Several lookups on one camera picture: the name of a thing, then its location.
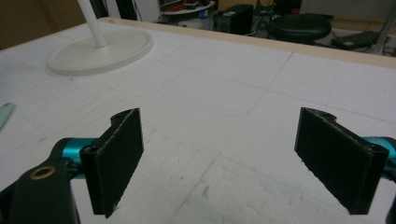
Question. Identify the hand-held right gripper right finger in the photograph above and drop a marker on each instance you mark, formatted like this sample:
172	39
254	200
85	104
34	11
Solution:
339	161

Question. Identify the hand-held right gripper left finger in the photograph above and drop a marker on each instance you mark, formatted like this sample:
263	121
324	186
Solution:
115	161

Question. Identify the white lamp stand with round base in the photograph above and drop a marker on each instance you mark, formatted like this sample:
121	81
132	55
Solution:
99	53

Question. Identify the pale green flat object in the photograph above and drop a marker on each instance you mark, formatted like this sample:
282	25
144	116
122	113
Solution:
5	113

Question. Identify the black round stool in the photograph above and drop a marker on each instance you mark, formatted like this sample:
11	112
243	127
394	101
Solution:
299	28

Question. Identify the white round table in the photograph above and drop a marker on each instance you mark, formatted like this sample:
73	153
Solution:
188	9

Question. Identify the black computer tower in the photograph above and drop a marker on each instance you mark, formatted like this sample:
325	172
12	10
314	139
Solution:
235	19

